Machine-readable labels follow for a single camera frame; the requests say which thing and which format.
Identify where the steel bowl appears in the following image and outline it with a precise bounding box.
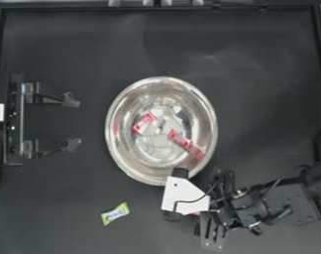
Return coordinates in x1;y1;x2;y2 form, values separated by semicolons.
103;75;221;187

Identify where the green candy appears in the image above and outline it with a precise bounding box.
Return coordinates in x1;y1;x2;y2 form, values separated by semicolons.
99;201;131;227

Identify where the black metal frame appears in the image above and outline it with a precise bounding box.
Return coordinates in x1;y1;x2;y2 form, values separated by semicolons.
0;0;321;157

